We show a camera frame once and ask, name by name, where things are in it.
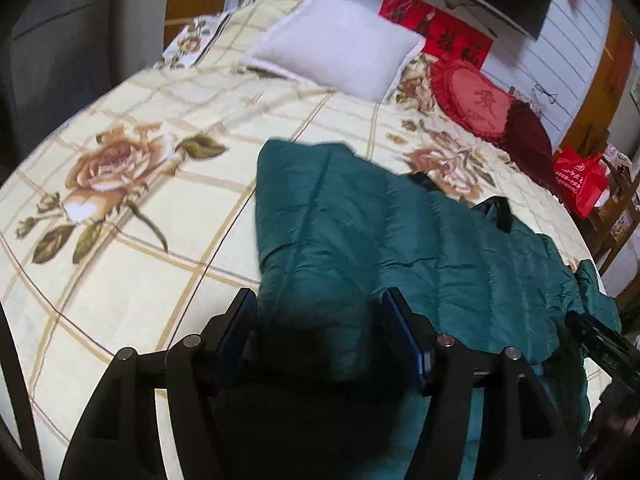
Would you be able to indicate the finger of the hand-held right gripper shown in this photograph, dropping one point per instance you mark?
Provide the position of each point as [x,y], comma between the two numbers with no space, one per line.
[595,332]

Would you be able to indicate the red shopping bag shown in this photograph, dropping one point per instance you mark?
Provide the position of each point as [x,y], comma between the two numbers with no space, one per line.
[580,180]

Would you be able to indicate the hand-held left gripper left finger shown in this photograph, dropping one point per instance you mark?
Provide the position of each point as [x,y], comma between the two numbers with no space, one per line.
[236,326]

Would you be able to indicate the red heart-shaped cushion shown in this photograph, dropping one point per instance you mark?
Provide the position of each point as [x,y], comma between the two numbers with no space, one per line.
[475,100]

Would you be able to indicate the white pillow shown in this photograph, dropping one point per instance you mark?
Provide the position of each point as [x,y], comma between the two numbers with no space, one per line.
[335,45]

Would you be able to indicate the floral checked bedsheet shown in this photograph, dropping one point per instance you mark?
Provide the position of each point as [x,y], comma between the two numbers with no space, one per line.
[150,220]

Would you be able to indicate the dark red velvet cushion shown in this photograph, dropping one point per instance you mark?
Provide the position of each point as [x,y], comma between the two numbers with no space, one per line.
[527,135]

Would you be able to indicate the eyeglasses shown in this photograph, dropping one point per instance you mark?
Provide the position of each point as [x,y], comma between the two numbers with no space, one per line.
[545,92]

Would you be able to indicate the wooden chair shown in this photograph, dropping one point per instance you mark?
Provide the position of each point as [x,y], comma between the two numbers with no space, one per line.
[617,195]

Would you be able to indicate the grey wardrobe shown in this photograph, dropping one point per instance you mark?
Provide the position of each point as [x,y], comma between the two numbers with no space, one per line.
[65,35]

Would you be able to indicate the green down jacket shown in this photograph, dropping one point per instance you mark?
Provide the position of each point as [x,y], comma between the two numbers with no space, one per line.
[345,240]

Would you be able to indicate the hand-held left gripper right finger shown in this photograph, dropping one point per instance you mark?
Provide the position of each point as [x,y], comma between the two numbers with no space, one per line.
[407,331]

